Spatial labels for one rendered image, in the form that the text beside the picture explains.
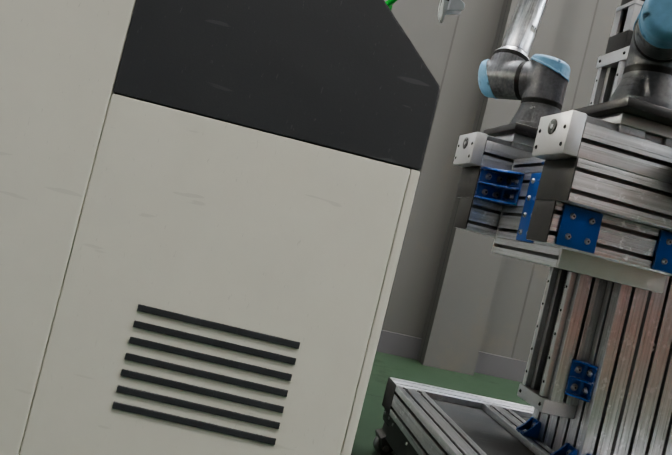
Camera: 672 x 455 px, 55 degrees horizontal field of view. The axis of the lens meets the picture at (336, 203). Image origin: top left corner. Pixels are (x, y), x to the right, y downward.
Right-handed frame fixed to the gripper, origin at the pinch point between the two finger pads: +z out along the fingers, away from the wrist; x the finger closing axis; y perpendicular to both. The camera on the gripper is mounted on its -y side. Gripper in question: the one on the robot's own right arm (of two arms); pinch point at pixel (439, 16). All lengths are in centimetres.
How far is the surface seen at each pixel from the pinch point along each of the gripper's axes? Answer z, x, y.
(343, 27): 23, -47, -23
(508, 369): 118, 201, 115
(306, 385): 88, -47, -14
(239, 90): 39, -47, -39
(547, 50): -62, 187, 89
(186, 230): 66, -47, -42
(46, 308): 85, -47, -63
